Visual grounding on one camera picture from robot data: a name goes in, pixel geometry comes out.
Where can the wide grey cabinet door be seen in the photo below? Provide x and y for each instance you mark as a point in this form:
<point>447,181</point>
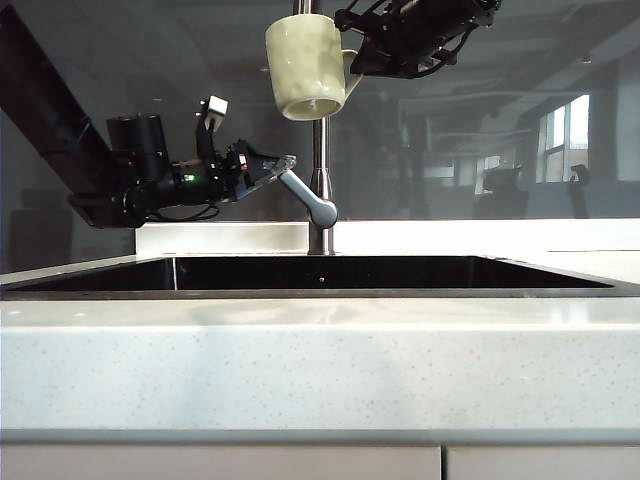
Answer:
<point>220,464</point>

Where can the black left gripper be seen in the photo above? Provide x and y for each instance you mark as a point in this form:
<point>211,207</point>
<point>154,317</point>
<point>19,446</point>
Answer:
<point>232,172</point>

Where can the narrow grey cabinet door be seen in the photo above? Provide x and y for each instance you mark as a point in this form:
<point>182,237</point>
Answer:
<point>545,464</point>

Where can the black undermount sink basin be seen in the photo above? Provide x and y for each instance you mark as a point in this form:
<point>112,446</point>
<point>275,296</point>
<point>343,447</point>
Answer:
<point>325,274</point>

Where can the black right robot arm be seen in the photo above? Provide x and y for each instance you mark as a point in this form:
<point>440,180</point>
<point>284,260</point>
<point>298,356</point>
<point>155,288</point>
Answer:
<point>480,9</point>

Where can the pale green ceramic mug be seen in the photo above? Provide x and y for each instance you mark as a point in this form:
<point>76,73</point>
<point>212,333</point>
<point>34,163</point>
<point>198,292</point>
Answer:
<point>307,62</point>

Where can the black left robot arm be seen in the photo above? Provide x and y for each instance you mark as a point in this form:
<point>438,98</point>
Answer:
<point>50,125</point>

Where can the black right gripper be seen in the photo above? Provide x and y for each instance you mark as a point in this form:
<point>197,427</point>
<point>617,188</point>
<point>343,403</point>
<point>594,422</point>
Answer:
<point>410,40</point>

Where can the stainless steel gooseneck faucet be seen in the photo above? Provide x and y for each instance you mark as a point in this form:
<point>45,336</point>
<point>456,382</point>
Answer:
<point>321,165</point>

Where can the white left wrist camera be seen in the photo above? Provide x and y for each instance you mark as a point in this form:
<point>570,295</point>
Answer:
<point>216,107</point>

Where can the white backsplash ledge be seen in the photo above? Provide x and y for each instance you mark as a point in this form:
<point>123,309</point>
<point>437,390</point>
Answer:
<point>220,237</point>

